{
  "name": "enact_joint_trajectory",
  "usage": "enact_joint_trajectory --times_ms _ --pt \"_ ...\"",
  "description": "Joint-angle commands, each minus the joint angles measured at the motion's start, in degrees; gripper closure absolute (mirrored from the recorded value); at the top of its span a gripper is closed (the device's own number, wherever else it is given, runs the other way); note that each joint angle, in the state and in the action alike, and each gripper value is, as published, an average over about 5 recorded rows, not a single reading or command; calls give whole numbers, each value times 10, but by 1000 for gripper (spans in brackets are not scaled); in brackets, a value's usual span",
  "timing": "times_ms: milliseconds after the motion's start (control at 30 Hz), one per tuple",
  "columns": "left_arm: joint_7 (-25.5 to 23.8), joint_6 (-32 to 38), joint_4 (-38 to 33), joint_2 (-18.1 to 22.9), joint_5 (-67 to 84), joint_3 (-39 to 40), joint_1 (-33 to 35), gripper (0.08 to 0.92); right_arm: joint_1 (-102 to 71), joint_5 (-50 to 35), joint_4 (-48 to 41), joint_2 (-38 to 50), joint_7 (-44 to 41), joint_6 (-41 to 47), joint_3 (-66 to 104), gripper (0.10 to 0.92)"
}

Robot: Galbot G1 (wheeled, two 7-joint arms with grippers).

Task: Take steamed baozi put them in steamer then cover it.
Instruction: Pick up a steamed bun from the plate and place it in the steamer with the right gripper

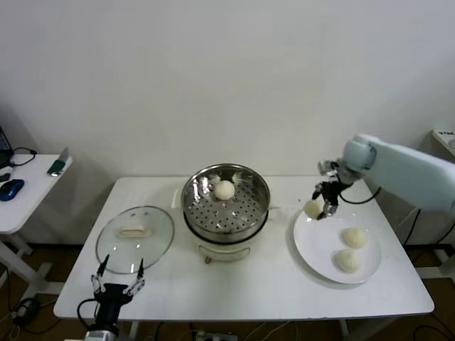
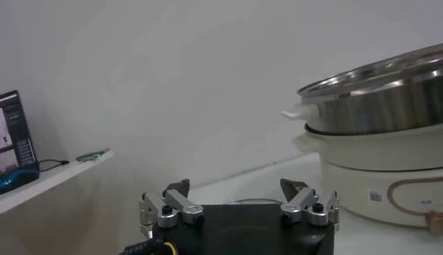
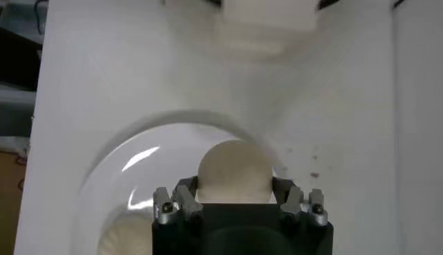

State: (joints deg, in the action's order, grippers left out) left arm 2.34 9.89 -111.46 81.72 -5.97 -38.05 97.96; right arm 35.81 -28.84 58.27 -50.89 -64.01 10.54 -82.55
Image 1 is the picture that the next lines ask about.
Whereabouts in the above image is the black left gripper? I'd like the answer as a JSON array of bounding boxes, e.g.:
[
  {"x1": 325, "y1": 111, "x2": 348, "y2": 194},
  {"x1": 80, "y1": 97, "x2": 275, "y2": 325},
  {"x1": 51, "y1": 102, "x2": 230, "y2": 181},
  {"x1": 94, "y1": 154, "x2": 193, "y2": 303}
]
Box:
[{"x1": 90, "y1": 254, "x2": 146, "y2": 323}]

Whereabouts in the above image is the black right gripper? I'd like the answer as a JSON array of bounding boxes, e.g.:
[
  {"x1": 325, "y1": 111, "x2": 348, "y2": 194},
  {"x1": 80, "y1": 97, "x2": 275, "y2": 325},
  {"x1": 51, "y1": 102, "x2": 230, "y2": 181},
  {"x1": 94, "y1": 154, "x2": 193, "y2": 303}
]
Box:
[{"x1": 312, "y1": 180, "x2": 344, "y2": 221}]

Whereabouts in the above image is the white steamed baozi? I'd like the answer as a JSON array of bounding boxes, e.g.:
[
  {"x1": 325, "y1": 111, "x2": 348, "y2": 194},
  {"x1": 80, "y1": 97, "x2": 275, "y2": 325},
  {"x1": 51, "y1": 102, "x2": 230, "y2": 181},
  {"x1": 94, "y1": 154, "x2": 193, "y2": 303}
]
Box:
[
  {"x1": 304, "y1": 200, "x2": 323, "y2": 219},
  {"x1": 342, "y1": 227, "x2": 369, "y2": 249},
  {"x1": 332, "y1": 248, "x2": 363, "y2": 274},
  {"x1": 214, "y1": 180, "x2": 235, "y2": 201}
]

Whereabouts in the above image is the glass lid white handle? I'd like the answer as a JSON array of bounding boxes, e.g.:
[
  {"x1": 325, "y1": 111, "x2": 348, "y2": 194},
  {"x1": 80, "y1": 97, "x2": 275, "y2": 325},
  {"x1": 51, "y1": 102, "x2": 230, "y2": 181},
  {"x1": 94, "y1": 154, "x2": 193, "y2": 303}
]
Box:
[{"x1": 95, "y1": 205, "x2": 176, "y2": 275}]

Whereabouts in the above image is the steel steamer basket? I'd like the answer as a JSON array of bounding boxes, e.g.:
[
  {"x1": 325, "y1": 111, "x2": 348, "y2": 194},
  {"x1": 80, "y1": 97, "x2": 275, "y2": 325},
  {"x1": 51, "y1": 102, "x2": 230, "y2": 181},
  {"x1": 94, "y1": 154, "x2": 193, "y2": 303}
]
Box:
[{"x1": 172, "y1": 163, "x2": 282, "y2": 242}]

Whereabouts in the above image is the white round plate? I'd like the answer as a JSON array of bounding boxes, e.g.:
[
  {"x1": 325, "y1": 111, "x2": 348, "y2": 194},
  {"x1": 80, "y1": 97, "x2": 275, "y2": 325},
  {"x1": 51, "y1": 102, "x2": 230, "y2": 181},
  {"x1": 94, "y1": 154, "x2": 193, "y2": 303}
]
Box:
[{"x1": 292, "y1": 205, "x2": 383, "y2": 285}]

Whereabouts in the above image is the white electric cooker base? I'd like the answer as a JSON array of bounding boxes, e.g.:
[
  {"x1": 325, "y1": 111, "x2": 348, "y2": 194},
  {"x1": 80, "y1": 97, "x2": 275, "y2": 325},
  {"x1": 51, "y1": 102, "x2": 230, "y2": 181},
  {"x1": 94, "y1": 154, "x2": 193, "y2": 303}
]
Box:
[{"x1": 186, "y1": 220, "x2": 266, "y2": 266}]

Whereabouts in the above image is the white floor power strip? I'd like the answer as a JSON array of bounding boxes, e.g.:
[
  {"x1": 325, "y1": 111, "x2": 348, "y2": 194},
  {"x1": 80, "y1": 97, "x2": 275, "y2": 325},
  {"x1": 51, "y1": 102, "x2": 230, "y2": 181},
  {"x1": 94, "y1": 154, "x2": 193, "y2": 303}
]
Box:
[{"x1": 194, "y1": 330, "x2": 238, "y2": 341}]

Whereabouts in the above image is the white side table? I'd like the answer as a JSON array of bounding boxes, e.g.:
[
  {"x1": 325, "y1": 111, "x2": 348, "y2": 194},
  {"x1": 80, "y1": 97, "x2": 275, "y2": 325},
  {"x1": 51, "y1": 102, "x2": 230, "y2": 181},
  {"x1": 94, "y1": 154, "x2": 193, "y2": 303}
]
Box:
[{"x1": 0, "y1": 153, "x2": 74, "y2": 296}]

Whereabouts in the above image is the green white handheld device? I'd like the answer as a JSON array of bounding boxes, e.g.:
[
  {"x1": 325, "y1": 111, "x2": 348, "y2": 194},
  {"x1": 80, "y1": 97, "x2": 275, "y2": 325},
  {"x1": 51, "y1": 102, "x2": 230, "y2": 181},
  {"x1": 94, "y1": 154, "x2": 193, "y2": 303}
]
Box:
[{"x1": 47, "y1": 146, "x2": 70, "y2": 178}]

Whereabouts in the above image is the blue computer mouse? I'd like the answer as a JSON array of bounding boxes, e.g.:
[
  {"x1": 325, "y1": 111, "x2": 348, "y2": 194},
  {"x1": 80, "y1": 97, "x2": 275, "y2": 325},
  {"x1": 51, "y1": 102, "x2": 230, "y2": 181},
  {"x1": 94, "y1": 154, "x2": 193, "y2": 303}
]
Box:
[{"x1": 0, "y1": 178, "x2": 25, "y2": 202}]

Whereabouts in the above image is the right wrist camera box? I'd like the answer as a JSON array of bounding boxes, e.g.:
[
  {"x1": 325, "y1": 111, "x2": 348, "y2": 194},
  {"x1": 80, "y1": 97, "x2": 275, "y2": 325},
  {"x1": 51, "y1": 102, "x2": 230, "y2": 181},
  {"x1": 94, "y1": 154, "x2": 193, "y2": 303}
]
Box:
[{"x1": 317, "y1": 159, "x2": 339, "y2": 179}]

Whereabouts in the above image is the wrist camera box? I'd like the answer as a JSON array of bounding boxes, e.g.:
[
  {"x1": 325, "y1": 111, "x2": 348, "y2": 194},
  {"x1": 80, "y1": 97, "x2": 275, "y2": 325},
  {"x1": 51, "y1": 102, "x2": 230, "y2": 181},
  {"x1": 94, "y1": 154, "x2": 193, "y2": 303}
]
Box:
[
  {"x1": 84, "y1": 321, "x2": 120, "y2": 341},
  {"x1": 317, "y1": 159, "x2": 339, "y2": 179}
]

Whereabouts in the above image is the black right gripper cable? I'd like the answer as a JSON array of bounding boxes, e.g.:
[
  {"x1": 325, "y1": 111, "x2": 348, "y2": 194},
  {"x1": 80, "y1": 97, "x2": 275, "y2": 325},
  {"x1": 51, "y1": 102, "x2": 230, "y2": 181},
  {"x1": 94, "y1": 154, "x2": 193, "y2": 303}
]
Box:
[{"x1": 337, "y1": 188, "x2": 383, "y2": 204}]

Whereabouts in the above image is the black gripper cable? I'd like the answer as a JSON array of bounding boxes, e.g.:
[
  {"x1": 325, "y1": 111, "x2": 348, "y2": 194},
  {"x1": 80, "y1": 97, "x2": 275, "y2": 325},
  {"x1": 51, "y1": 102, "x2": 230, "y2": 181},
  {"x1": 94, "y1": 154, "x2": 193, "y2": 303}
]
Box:
[
  {"x1": 337, "y1": 188, "x2": 383, "y2": 204},
  {"x1": 77, "y1": 298, "x2": 102, "y2": 326}
]

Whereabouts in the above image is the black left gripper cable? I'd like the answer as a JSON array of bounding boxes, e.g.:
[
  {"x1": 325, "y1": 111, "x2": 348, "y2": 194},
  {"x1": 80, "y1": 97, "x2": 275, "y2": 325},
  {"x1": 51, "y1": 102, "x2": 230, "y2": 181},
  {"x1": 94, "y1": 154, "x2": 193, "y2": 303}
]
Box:
[{"x1": 77, "y1": 298, "x2": 102, "y2": 326}]

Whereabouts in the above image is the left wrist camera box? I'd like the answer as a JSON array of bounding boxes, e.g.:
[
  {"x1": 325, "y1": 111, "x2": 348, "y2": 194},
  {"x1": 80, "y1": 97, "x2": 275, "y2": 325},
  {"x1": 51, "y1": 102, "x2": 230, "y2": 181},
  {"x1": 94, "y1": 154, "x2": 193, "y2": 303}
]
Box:
[{"x1": 84, "y1": 321, "x2": 120, "y2": 341}]

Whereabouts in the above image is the black floor cable bundle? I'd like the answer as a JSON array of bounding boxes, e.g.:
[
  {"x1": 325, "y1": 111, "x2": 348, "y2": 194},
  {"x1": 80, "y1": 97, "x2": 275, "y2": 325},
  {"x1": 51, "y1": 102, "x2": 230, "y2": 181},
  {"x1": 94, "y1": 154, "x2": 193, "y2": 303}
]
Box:
[{"x1": 10, "y1": 297, "x2": 54, "y2": 333}]

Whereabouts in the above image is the black laptop cable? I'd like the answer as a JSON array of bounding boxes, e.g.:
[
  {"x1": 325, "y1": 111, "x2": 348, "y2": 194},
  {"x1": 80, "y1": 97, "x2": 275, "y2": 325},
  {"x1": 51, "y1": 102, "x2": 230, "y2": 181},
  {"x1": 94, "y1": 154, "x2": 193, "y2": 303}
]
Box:
[{"x1": 9, "y1": 147, "x2": 38, "y2": 168}]

